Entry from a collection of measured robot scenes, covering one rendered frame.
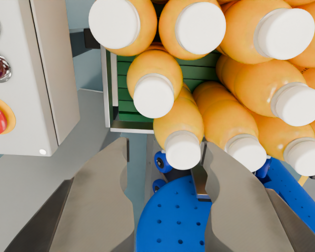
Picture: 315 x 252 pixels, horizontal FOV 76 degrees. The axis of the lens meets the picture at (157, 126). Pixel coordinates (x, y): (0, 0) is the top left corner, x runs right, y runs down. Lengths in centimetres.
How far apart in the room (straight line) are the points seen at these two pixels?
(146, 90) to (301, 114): 15
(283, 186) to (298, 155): 84
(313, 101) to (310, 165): 8
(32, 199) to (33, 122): 43
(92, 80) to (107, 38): 121
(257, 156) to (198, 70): 21
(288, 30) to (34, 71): 23
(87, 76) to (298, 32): 128
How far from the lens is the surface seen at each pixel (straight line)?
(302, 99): 24
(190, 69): 40
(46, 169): 74
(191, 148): 22
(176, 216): 36
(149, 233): 34
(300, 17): 21
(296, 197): 108
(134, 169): 168
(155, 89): 19
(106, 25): 19
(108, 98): 34
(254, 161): 25
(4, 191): 70
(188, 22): 18
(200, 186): 36
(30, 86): 23
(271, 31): 20
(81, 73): 141
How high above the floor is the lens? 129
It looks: 62 degrees down
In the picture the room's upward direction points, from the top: 179 degrees counter-clockwise
